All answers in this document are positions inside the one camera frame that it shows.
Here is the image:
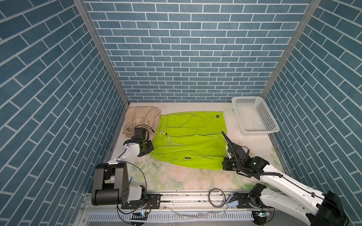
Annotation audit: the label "beige shorts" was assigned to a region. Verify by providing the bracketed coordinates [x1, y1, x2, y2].
[122, 106, 161, 140]

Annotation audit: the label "lime green shorts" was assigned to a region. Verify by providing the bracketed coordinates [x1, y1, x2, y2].
[151, 111, 227, 170]

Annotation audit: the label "white plastic basket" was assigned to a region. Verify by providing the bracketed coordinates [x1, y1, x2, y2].
[232, 96, 280, 136]

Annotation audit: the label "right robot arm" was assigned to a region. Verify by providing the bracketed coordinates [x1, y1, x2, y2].
[222, 140, 349, 226]

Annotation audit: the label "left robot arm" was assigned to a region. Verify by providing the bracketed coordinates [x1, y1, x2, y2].
[91, 124, 154, 209]

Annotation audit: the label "blue white connector plug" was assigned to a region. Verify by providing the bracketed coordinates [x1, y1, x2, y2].
[226, 200, 239, 208]

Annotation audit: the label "black corrugated cable hose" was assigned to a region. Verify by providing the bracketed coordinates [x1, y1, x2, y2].
[221, 130, 283, 179]

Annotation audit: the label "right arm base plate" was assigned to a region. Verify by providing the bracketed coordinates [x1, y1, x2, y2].
[232, 193, 269, 209]

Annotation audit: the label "black coiled cable loop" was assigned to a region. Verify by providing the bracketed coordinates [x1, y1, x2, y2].
[208, 188, 227, 209]

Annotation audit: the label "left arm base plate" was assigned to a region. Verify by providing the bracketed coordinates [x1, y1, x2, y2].
[121, 194, 161, 210]

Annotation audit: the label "white slotted cable duct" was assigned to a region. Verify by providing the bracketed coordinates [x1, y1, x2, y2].
[88, 211, 254, 223]

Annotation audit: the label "aluminium front rail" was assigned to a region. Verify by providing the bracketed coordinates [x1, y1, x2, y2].
[75, 191, 307, 226]

